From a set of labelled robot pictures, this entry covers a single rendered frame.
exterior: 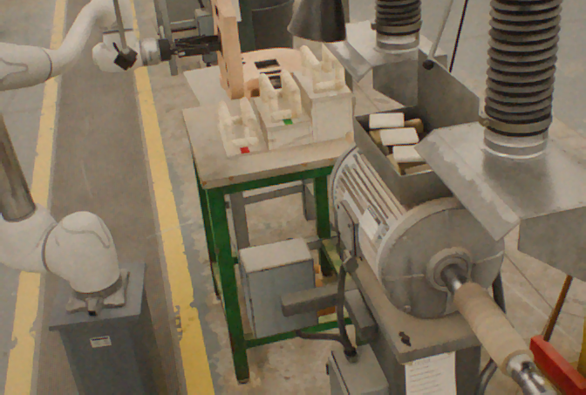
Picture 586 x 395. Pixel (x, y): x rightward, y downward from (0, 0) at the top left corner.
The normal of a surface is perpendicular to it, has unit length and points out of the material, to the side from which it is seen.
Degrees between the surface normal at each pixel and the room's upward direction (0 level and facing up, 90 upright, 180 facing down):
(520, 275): 0
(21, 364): 0
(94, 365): 90
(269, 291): 90
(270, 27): 93
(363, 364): 0
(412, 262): 87
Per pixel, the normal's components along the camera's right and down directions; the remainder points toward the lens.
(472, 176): -0.65, -0.57
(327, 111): 0.22, 0.47
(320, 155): -0.07, -0.86
